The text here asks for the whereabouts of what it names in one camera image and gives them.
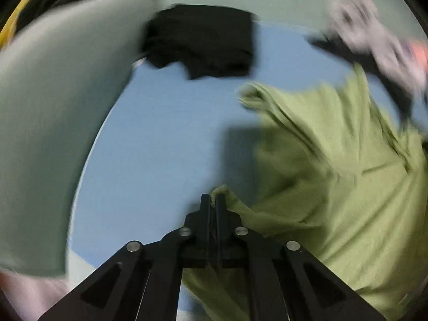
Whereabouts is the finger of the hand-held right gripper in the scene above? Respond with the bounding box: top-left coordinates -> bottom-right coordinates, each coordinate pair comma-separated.
308,35 -> 415,123

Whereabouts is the light blue bed sheet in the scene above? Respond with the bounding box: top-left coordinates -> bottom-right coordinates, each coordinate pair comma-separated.
65,20 -> 407,321

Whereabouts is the olive green shirt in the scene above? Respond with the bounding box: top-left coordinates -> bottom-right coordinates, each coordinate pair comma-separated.
182,63 -> 428,321

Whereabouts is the pale pink cloth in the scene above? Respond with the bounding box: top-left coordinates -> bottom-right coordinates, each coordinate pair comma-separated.
0,269 -> 69,321

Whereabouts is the grey-green blanket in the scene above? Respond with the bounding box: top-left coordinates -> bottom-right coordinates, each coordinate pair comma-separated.
0,0 -> 169,279

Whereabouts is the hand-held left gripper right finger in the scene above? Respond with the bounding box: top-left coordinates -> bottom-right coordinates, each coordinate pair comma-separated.
216,194 -> 387,321

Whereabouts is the yellow cloth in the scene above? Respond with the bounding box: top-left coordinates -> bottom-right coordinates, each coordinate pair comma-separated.
0,0 -> 36,49

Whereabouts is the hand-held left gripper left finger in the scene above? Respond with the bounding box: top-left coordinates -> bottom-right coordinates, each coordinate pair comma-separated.
37,193 -> 210,321

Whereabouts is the black folded garment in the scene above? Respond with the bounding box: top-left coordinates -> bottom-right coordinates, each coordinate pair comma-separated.
140,4 -> 259,81

